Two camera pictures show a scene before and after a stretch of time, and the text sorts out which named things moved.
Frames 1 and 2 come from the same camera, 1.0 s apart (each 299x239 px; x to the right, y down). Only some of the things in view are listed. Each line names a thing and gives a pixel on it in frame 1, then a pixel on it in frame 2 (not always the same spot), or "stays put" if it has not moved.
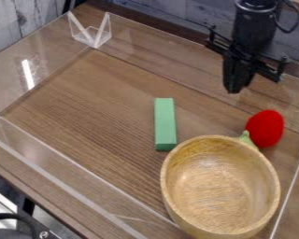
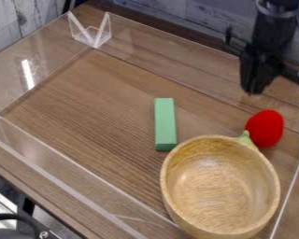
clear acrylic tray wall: x=69 y=189 stays put
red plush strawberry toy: x=266 y=127 stays put
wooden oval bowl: x=220 y=187 stays put
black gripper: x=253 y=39 -> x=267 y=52
